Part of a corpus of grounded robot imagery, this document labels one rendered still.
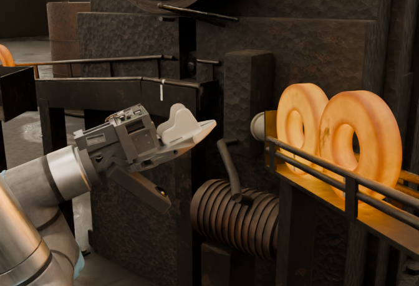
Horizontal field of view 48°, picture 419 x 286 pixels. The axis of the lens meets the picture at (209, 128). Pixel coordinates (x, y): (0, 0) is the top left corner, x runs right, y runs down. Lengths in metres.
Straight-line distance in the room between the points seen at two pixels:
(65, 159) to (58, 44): 3.42
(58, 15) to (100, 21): 2.55
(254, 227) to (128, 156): 0.33
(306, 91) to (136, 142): 0.28
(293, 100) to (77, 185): 0.37
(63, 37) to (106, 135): 3.37
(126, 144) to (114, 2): 0.91
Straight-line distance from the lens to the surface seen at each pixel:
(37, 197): 0.71
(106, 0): 1.58
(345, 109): 0.66
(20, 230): 0.61
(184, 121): 0.72
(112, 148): 0.72
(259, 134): 0.92
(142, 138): 0.71
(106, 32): 1.51
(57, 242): 0.73
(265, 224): 0.91
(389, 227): 0.61
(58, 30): 4.08
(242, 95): 1.04
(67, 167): 0.70
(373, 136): 0.61
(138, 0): 1.25
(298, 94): 0.78
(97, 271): 1.75
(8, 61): 1.89
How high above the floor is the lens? 0.92
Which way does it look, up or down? 16 degrees down
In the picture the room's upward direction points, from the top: straight up
